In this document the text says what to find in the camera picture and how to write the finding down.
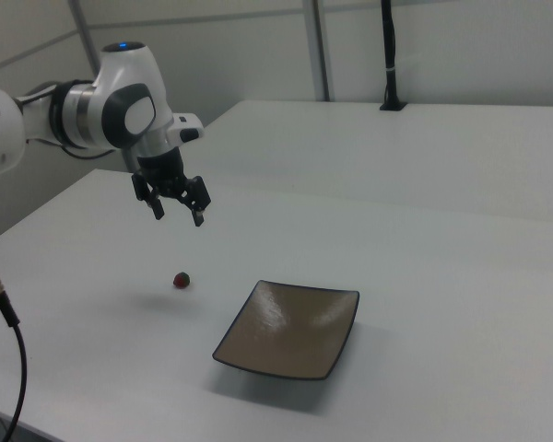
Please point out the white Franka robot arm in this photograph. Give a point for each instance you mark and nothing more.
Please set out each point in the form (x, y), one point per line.
(120, 96)

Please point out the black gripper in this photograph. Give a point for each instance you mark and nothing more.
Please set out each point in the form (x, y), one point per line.
(162, 172)

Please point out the small red strawberry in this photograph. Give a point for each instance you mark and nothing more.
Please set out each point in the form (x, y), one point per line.
(182, 279)

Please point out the square brown ceramic plate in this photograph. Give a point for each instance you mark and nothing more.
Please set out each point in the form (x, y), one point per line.
(288, 329)

